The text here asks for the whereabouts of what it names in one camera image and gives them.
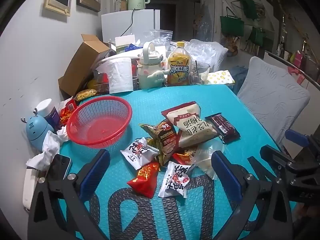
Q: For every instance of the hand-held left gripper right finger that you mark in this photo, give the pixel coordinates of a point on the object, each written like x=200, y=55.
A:
x=225, y=173

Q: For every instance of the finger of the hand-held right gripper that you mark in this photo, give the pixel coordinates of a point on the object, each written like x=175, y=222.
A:
x=272, y=155
x=296, y=137

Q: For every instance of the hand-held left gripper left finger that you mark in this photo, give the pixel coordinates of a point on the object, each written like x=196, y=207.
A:
x=96, y=171

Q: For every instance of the clear plastic snack packet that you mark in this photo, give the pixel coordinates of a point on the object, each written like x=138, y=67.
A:
x=203, y=158

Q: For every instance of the red plastic basket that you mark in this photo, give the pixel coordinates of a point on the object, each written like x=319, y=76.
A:
x=100, y=130

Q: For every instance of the small red cartoon snack packet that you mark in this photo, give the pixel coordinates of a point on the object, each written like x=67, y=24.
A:
x=183, y=158

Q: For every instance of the white red snack packet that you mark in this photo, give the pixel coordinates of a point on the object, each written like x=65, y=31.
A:
x=175, y=180
x=136, y=152

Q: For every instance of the dark brown snack bar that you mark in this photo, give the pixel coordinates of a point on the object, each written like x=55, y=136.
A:
x=222, y=127

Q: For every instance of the red gold snack packet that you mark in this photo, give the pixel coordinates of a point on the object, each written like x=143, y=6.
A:
x=145, y=180

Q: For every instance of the large cream red snack bag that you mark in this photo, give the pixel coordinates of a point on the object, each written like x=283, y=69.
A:
x=192, y=127

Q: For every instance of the brown nut snack packet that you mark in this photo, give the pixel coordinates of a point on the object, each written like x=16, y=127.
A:
x=166, y=140

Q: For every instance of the black smartphone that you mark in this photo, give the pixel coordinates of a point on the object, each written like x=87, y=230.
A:
x=58, y=166

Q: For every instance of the grey chair cushion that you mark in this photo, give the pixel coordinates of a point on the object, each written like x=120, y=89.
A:
x=270, y=97

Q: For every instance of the crumpled white tissue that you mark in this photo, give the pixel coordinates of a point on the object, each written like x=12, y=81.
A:
x=48, y=150

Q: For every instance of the red foil packet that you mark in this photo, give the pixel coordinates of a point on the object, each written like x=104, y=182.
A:
x=66, y=112

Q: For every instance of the blue deer humidifier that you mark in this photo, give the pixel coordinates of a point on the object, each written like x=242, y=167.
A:
x=37, y=132

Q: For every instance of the yellow noodle packet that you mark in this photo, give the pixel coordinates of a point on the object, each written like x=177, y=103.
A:
x=86, y=94

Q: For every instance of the white cap jar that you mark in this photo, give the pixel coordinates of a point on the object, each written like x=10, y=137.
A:
x=46, y=107

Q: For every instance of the clear snack container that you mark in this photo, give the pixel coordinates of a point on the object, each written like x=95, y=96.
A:
x=101, y=82

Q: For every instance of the yellow smiley printed pack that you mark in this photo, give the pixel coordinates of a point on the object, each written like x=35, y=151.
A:
x=221, y=77

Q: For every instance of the white paper towel roll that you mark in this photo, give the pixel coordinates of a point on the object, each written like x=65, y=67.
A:
x=117, y=77

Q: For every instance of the glass mug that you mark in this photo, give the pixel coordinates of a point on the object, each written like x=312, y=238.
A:
x=200, y=75

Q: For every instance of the brown cardboard box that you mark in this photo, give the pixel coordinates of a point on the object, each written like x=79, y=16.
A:
x=82, y=65

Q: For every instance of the black straw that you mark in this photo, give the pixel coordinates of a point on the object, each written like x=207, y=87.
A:
x=197, y=70

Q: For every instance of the green tote bag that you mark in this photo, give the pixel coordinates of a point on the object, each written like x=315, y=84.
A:
x=257, y=36
x=231, y=26

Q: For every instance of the cream cartoon water bottle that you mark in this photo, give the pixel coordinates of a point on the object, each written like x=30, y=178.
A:
x=147, y=72

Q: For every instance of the yellow iced tea bottle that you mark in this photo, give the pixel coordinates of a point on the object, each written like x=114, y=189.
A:
x=178, y=70

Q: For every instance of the clear plastic bag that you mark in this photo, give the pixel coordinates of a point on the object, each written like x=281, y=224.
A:
x=207, y=52

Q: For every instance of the blue white packet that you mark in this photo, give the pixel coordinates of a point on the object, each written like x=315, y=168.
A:
x=132, y=47

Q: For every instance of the small white box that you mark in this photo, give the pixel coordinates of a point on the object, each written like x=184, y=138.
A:
x=125, y=42

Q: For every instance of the clear zip bag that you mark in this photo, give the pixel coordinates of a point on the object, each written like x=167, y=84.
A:
x=160, y=37

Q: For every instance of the white mini fridge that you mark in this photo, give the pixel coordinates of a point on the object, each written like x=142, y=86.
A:
x=140, y=22

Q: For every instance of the curved metal rail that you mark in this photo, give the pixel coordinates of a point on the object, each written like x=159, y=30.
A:
x=295, y=66

